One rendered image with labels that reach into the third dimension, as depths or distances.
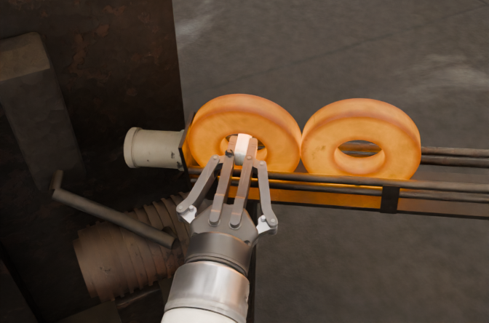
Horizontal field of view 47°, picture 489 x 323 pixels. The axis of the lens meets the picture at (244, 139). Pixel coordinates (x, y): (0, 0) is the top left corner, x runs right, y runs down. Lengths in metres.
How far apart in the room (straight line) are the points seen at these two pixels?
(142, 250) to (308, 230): 0.73
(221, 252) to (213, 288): 0.05
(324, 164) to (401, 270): 0.80
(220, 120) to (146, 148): 0.13
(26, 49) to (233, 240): 0.40
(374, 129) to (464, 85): 1.39
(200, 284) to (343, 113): 0.27
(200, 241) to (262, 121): 0.18
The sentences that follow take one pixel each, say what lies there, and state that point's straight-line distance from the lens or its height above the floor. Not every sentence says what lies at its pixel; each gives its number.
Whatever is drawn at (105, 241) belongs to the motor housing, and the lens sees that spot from 0.91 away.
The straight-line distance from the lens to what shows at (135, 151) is 0.81.
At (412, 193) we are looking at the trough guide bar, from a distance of 0.78.
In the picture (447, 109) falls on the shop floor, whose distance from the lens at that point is 1.97.
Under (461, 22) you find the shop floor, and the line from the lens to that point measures 2.40.
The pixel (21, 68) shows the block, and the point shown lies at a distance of 0.80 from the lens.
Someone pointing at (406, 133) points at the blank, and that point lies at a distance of 0.72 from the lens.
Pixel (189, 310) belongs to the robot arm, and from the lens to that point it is 0.60.
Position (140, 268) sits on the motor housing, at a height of 0.50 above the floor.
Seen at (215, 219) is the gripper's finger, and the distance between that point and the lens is 0.68.
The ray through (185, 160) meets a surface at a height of 0.69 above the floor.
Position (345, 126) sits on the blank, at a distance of 0.71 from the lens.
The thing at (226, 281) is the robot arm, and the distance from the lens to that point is 0.62.
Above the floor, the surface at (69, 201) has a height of 0.60.
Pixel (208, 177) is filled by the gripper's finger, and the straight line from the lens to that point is 0.72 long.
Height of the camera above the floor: 1.27
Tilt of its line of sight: 46 degrees down
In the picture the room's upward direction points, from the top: straight up
